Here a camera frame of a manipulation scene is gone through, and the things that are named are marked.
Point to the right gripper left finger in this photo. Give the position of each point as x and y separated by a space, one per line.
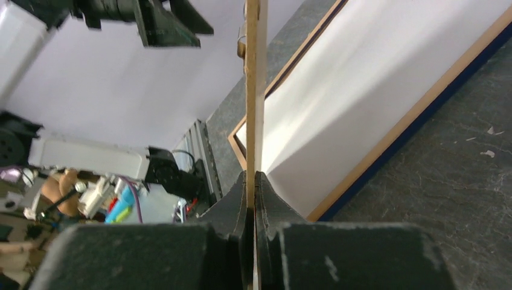
199 254

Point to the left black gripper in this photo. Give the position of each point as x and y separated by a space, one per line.
157 26

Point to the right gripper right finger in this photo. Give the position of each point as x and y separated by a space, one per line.
296 254

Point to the brown frame backing board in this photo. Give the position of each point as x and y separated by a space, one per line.
252 48

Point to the wooden picture frame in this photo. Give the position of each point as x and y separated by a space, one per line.
400 128

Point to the colourful photo poster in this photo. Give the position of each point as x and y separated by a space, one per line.
352 100

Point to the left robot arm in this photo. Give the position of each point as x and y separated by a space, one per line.
26 26

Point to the aluminium rail frame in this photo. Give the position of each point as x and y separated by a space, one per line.
195 147

